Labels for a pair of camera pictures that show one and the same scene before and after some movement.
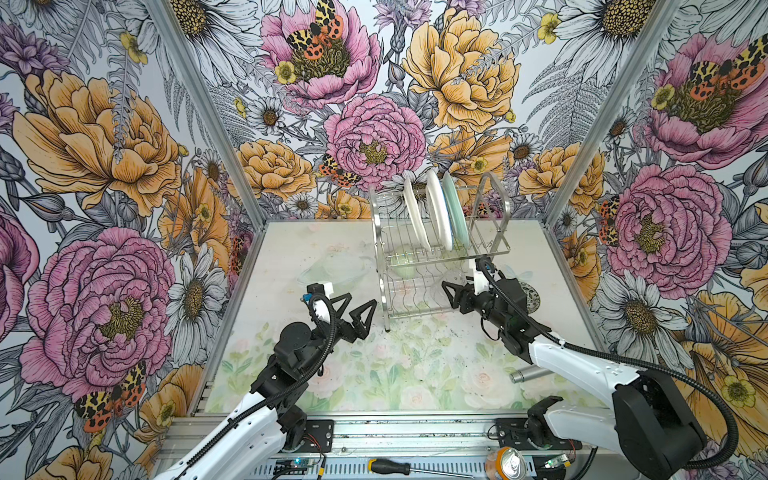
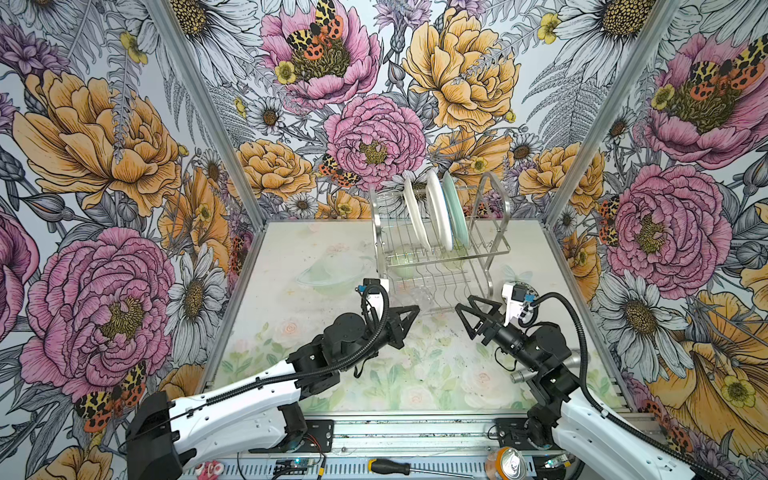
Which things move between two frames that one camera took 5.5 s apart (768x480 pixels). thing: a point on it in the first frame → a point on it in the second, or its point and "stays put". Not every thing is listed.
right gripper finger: [462, 297] → [483, 328]
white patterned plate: [439, 203] stays put
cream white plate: [413, 204] stays put
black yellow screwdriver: [403, 469] stays put
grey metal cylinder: [526, 374] stays put
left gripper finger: [346, 297] → [395, 316]
